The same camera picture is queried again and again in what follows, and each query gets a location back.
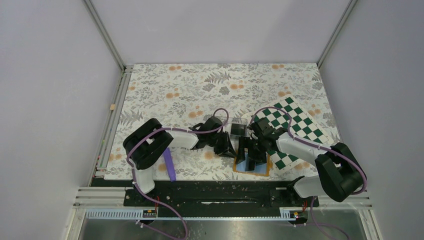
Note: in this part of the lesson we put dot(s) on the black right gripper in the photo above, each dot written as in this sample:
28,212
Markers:
246,142

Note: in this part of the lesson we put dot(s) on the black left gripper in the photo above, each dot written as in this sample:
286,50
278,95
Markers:
230,152

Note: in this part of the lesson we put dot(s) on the orange leather card holder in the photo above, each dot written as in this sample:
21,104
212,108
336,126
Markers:
250,167

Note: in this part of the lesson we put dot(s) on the black credit card stack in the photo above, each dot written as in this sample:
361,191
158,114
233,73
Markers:
238,129

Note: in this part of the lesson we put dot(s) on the clear acrylic card box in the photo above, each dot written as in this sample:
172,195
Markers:
231,120

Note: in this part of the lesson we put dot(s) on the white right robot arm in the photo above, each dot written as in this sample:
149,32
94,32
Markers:
338,173

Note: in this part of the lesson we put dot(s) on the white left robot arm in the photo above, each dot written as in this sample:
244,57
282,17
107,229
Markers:
147,144

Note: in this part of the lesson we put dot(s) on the floral patterned table mat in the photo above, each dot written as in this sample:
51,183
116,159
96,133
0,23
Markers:
182,95

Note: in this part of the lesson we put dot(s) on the green white chessboard mat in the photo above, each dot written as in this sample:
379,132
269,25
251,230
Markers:
289,112

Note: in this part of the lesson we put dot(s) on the purple marker pen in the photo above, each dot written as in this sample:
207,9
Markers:
169,164

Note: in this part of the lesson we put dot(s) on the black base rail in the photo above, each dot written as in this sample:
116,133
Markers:
227,199

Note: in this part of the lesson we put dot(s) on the right aluminium frame post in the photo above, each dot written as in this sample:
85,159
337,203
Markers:
337,30

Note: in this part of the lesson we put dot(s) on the aluminium frame post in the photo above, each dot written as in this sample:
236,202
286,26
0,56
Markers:
337,30
93,13

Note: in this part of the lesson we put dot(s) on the left aluminium frame post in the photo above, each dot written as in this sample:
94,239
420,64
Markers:
93,13

